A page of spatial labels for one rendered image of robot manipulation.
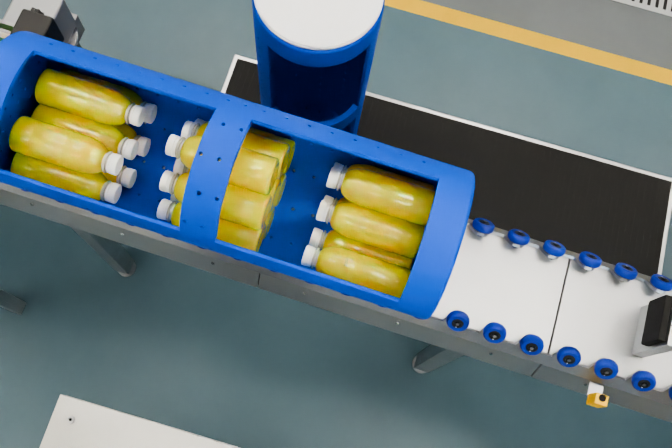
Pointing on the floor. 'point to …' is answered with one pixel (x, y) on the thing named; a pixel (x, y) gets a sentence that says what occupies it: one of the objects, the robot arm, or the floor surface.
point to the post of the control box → (11, 302)
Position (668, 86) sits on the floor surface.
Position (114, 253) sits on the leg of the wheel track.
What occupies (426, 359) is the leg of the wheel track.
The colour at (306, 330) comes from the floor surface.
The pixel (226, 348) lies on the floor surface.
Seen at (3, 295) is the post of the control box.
